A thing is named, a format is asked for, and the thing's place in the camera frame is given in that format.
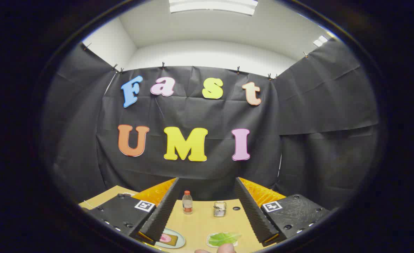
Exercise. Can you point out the green lettuce leaf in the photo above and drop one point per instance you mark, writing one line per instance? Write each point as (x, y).
(221, 239)

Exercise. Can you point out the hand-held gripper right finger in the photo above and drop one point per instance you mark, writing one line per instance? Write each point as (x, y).
(249, 211)

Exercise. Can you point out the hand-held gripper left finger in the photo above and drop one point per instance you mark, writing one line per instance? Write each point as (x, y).
(166, 207)

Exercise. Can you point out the white square plate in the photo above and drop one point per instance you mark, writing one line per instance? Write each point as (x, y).
(210, 244)

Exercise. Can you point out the clear water bottle red cap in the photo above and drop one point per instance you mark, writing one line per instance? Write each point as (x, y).
(187, 204)

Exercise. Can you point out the small ceiling light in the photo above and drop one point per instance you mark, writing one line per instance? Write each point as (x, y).
(320, 40)

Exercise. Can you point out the pale green round plate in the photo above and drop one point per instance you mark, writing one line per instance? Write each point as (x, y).
(180, 242)

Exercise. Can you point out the brown bread slice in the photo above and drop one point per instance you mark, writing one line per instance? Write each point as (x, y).
(174, 241)

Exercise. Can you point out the pink ham slice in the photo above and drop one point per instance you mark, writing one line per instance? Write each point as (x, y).
(165, 238)

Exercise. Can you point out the large rectangular ceiling light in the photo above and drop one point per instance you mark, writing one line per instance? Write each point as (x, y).
(212, 6)

